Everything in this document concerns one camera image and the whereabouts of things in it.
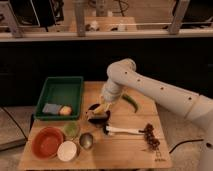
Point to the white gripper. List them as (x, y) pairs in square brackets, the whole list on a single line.
[(110, 93)]

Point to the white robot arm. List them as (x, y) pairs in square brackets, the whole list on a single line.
[(193, 106)]

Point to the small metal cup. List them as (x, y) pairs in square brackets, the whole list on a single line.
[(86, 140)]

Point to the bread piece in bowl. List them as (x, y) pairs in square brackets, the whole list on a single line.
[(94, 116)]

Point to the black bowl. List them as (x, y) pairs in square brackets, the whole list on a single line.
[(97, 121)]

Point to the green chili pepper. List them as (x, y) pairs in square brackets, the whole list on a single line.
[(130, 100)]

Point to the green plastic tray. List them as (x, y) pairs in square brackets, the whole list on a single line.
[(65, 91)]

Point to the yellow orange fruit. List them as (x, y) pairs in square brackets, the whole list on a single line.
[(65, 110)]

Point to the dark red grapes bunch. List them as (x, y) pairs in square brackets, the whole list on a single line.
[(152, 141)]

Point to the blue sponge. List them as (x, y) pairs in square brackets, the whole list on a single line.
[(51, 109)]

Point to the orange red bowl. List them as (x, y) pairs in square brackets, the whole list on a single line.
[(46, 142)]

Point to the white handled brush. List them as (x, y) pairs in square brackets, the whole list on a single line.
[(110, 129)]

